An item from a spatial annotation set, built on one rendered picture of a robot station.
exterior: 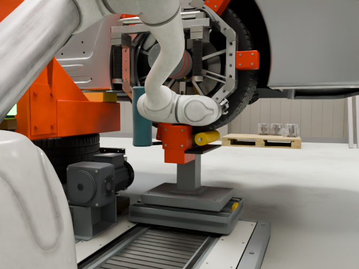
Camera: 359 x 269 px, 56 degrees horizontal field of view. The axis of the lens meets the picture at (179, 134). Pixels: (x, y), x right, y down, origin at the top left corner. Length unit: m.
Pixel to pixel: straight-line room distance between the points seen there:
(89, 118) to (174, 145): 0.45
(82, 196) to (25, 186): 1.19
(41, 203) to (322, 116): 7.11
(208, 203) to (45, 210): 1.32
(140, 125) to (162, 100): 0.33
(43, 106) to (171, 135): 0.55
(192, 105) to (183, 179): 0.67
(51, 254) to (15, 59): 0.37
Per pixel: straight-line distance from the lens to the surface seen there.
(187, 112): 1.11
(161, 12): 0.78
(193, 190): 1.70
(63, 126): 1.56
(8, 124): 1.25
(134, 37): 1.65
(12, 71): 0.59
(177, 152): 1.52
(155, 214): 1.67
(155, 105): 1.16
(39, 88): 1.45
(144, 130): 1.46
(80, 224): 1.59
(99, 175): 1.43
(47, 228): 0.30
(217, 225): 1.57
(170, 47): 0.88
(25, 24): 0.65
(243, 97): 1.54
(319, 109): 7.30
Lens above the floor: 0.64
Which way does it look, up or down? 4 degrees down
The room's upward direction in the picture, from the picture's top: straight up
